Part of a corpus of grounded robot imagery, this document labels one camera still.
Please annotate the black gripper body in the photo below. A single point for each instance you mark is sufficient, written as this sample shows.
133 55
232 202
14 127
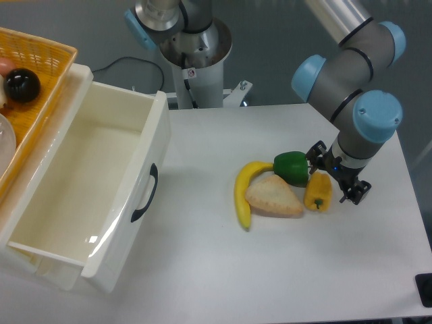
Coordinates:
345 176

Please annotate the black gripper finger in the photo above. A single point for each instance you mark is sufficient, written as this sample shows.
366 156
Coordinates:
355 191
316 157

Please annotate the yellow bell pepper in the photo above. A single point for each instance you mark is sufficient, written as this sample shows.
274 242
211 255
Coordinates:
318 192

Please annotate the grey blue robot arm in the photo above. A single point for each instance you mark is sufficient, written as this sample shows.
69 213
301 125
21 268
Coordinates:
365 120

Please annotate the green bell pepper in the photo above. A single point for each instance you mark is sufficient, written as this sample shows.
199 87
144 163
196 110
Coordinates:
292 167

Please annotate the triangular pastry pie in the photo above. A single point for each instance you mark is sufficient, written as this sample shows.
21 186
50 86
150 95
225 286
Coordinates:
274 196

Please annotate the yellow banana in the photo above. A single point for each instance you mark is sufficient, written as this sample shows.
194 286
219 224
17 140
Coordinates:
249 172

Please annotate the black corner object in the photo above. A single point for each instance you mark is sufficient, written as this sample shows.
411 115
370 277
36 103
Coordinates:
424 287

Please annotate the white plastic drawer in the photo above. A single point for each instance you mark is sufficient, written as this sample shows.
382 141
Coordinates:
97 179

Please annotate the white drawer cabinet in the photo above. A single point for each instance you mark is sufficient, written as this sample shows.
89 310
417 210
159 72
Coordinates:
23 178

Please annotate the orange wicker basket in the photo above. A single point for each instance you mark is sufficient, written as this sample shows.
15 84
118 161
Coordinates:
50 61

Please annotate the black ball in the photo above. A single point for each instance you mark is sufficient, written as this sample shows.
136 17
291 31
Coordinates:
22 85

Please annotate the pink round fruit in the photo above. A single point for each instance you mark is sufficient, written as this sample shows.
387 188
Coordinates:
6 65

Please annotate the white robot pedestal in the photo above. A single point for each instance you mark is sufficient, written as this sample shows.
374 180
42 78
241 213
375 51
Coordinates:
197 65

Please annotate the black drawer handle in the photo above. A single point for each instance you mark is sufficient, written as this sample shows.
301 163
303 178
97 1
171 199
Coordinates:
149 194

